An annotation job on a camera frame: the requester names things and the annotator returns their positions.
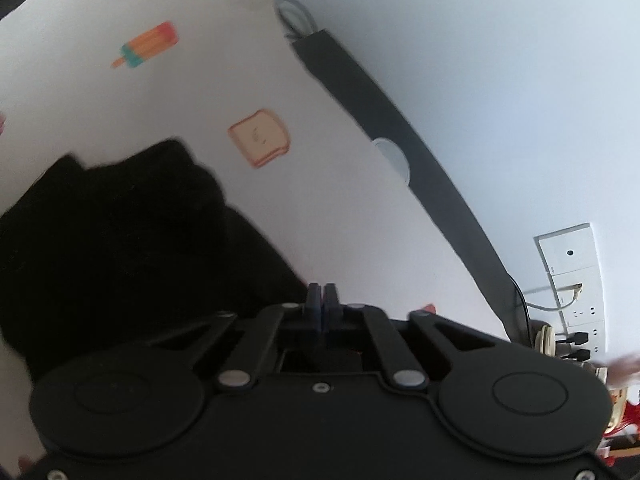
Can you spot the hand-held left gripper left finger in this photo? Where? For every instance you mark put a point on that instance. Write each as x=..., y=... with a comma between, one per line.
x=312, y=305

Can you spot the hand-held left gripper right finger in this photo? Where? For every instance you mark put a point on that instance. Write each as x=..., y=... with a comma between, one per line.
x=332, y=305

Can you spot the black garment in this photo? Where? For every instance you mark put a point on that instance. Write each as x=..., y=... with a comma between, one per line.
x=125, y=220

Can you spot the white round disc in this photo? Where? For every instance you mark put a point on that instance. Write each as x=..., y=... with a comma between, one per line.
x=395, y=157

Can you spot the white printed table cover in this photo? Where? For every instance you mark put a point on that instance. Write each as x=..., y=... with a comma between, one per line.
x=200, y=85

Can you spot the black power plug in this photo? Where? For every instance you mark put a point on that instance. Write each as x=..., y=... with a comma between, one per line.
x=580, y=337

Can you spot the red white object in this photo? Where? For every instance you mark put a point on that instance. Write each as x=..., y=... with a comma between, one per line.
x=627, y=422

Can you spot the white wall socket panel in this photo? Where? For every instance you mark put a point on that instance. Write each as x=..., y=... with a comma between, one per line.
x=570, y=255

